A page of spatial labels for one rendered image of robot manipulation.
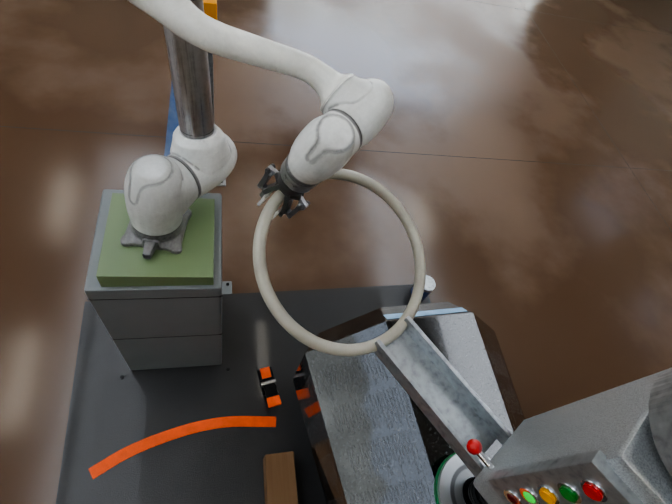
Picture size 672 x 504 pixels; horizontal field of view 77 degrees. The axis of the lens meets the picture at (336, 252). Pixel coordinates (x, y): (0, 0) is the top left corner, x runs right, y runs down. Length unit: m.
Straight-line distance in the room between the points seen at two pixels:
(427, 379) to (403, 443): 0.31
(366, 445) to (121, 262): 0.93
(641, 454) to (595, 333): 2.38
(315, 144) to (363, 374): 0.87
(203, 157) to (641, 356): 2.79
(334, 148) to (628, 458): 0.64
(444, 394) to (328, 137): 0.69
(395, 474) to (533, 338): 1.61
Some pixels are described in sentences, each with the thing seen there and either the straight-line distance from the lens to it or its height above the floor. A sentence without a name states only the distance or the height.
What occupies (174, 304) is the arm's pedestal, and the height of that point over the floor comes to 0.69.
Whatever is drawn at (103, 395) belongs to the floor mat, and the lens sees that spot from 2.18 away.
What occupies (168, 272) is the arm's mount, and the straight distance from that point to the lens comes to 1.40.
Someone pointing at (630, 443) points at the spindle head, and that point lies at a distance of 0.75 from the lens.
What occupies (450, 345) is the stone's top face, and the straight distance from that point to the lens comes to 1.50.
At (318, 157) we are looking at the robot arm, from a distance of 0.81.
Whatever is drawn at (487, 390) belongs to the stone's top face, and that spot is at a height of 0.82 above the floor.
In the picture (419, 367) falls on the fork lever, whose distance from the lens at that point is 1.14.
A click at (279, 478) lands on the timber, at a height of 0.13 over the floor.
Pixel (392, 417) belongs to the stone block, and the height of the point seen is 0.77.
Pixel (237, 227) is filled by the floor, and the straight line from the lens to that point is 2.53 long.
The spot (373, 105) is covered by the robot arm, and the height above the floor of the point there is 1.53.
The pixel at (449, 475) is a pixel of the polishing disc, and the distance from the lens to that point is 1.32.
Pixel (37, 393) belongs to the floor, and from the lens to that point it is 2.28.
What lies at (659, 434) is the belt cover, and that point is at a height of 1.59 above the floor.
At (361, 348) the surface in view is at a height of 1.11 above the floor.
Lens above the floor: 2.06
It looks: 55 degrees down
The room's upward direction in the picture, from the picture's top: 22 degrees clockwise
